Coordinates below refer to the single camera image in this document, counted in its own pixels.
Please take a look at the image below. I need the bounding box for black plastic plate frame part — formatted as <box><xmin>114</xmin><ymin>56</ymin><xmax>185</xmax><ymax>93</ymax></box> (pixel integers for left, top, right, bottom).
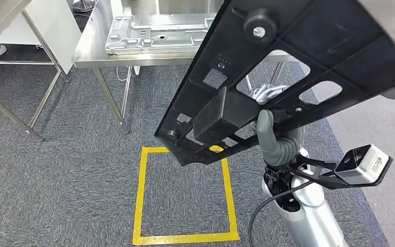
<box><xmin>154</xmin><ymin>0</ymin><xmax>395</xmax><ymax>167</ymax></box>

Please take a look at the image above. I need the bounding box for stainless steel workbench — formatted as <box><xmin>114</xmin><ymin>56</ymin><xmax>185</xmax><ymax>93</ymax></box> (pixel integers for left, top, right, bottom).
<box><xmin>72</xmin><ymin>0</ymin><xmax>301</xmax><ymax>134</ymax></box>

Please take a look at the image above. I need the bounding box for stamped sheet metal panel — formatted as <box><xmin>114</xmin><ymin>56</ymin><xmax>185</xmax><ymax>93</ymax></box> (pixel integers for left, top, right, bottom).
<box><xmin>104</xmin><ymin>13</ymin><xmax>219</xmax><ymax>56</ymax></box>

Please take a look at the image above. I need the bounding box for white panel board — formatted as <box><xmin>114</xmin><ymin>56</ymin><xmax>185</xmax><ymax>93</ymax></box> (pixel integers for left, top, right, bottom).
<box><xmin>0</xmin><ymin>0</ymin><xmax>82</xmax><ymax>76</ymax></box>

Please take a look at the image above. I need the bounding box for white cable under bench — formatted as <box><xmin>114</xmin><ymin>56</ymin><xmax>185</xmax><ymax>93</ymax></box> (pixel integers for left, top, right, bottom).
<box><xmin>115</xmin><ymin>66</ymin><xmax>134</xmax><ymax>82</ymax></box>

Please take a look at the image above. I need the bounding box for thick black camera cable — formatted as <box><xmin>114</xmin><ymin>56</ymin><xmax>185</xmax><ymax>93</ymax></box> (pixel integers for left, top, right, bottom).
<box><xmin>247</xmin><ymin>181</ymin><xmax>316</xmax><ymax>247</ymax></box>

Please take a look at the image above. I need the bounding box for round steel pedestal stand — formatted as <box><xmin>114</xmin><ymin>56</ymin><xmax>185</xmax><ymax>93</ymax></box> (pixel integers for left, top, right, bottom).
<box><xmin>72</xmin><ymin>0</ymin><xmax>97</xmax><ymax>13</ymax></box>

